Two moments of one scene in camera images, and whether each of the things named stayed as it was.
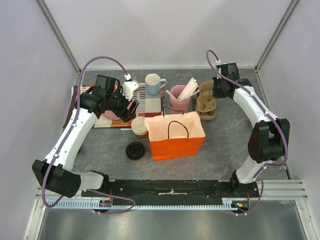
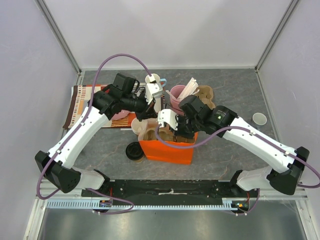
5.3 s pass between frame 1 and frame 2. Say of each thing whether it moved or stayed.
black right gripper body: moved
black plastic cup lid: stayed
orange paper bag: moved
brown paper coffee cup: stayed
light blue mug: stayed
